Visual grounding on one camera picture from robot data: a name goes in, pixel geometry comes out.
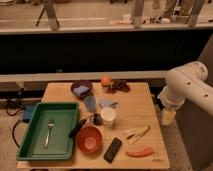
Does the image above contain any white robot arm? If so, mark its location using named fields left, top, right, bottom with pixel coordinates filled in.
left=157, top=61, right=213, bottom=126

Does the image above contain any white paper cup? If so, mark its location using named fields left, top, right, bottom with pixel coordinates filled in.
left=100, top=107, right=116, bottom=126

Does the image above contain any black remote control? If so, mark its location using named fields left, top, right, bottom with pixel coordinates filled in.
left=103, top=138, right=122, bottom=163

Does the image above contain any dark grapes bunch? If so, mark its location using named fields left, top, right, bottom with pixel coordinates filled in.
left=109, top=79, right=130, bottom=93

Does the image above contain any small dark can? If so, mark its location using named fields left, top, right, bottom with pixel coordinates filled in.
left=93, top=113, right=102, bottom=125

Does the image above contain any orange fruit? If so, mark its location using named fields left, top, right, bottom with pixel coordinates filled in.
left=101, top=76, right=112, bottom=86

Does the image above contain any blue plastic cup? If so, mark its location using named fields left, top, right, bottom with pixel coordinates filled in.
left=84, top=96, right=96, bottom=112

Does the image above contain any orange bowl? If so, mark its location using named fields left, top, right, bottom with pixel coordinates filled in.
left=76, top=126, right=102, bottom=154

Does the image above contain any purple bowl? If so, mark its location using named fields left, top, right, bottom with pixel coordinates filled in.
left=71, top=80, right=93, bottom=98

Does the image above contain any green plastic tray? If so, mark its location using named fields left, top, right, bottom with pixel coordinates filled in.
left=16, top=102, right=79, bottom=161

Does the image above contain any silver fork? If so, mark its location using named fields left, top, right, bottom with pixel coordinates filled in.
left=45, top=120, right=54, bottom=149

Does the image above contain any blue power box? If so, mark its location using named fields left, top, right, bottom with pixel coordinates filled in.
left=22, top=105, right=35, bottom=123

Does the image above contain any black cable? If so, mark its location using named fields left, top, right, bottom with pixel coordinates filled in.
left=5, top=87, right=26, bottom=148

